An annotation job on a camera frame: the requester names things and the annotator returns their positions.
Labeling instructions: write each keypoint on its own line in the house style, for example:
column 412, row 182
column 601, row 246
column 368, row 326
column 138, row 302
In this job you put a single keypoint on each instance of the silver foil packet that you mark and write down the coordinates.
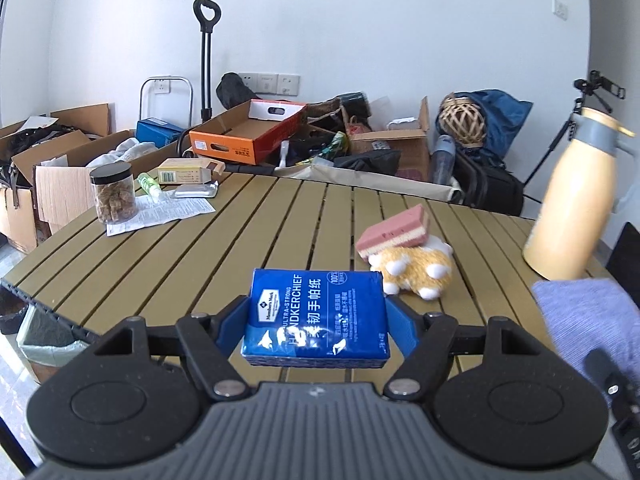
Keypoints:
column 197, row 190

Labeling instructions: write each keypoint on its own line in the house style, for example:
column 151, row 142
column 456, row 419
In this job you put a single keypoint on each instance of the white wall outlet row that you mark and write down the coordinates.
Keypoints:
column 270, row 83

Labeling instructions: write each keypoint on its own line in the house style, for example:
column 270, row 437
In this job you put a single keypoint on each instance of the cardboard box with white flap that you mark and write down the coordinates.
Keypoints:
column 60, row 195

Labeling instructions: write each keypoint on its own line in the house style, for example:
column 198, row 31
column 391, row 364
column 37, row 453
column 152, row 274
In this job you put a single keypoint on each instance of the blue bag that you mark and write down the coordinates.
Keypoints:
column 505, row 115

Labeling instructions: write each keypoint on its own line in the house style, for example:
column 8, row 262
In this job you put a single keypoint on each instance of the black pouch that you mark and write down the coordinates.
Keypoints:
column 365, row 162

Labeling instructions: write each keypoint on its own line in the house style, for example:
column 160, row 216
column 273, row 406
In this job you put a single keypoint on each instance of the orange cardboard tray box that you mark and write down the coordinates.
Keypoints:
column 250, row 147

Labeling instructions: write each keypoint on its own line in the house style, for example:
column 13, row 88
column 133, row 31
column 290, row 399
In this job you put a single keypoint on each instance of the blue tissue pack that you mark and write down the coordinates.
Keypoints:
column 315, row 315

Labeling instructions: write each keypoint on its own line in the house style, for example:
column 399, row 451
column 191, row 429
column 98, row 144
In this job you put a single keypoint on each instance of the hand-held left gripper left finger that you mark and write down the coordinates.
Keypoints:
column 232, row 330

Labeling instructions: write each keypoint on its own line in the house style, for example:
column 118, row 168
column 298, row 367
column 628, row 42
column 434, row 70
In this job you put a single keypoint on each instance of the open cardboard box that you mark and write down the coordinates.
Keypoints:
column 400, row 150

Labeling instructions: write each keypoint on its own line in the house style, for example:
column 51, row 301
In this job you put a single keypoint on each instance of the flat cardboard flap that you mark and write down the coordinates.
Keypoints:
column 85, row 117

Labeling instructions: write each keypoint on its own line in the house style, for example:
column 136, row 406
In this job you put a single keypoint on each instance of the black tripod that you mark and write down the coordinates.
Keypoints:
column 595, row 85

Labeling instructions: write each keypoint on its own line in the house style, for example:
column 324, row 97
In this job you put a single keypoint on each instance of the person's right forearm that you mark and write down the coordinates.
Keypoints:
column 585, row 320

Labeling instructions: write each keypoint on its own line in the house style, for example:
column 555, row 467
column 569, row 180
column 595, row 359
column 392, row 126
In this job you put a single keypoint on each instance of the pink sponge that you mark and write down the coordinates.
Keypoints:
column 395, row 230

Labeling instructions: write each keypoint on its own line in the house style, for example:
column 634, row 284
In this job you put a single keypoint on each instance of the black bag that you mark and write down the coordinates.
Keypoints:
column 235, row 90

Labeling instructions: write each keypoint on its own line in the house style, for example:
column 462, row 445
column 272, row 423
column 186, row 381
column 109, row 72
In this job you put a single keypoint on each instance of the cardboard box with trash bag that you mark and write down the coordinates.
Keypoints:
column 35, row 367

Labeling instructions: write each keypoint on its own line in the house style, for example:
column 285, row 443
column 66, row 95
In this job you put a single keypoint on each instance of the small green bottle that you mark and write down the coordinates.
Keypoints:
column 148, row 184

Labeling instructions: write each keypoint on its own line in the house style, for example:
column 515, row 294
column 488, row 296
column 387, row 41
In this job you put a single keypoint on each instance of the white metal frame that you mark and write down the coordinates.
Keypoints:
column 165, row 79

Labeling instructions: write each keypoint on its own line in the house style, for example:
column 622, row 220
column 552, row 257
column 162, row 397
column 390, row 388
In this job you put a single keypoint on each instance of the khaki folding table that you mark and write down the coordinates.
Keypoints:
column 225, row 260

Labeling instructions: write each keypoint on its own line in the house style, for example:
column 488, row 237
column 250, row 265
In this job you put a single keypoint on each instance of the clear jar with brown snacks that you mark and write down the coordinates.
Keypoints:
column 114, row 200

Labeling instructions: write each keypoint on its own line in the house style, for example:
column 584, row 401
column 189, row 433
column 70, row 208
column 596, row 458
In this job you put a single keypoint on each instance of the yellow paw plush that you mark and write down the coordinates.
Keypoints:
column 420, row 265

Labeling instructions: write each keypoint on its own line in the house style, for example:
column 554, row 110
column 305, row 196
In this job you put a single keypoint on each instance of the printed paper sheet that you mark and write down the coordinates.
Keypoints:
column 170, row 210

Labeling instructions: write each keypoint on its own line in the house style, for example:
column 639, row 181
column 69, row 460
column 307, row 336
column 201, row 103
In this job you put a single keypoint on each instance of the white plastic bag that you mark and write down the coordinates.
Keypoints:
column 130, row 150

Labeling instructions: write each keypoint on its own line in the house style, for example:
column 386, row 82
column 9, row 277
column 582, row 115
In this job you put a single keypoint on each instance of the green trash bag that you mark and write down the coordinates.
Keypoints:
column 50, row 332

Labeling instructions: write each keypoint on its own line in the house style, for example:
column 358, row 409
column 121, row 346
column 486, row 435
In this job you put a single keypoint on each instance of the grey water bottle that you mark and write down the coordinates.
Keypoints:
column 443, row 160

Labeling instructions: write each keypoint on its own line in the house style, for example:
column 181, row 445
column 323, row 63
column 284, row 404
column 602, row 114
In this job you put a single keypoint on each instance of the small beige box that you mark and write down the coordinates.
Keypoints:
column 187, row 172

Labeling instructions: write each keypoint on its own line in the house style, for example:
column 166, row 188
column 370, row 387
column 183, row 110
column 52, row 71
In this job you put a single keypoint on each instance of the black folding chair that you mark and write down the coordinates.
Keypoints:
column 625, row 250

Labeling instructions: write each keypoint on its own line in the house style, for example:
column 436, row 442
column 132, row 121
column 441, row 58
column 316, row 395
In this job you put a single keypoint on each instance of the blue box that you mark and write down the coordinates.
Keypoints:
column 157, row 135

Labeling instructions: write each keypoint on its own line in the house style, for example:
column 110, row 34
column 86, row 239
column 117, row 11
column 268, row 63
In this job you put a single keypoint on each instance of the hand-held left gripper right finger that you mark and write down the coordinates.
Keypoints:
column 402, row 327

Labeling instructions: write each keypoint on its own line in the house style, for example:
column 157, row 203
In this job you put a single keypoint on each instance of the beige thermos jug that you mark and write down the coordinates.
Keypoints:
column 570, row 210

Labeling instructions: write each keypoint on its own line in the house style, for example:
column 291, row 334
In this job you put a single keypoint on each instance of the green snack packet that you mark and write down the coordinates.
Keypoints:
column 336, row 147

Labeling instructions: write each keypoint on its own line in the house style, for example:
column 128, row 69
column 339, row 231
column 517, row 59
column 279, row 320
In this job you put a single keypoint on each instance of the woven rattan ball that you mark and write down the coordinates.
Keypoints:
column 462, row 120

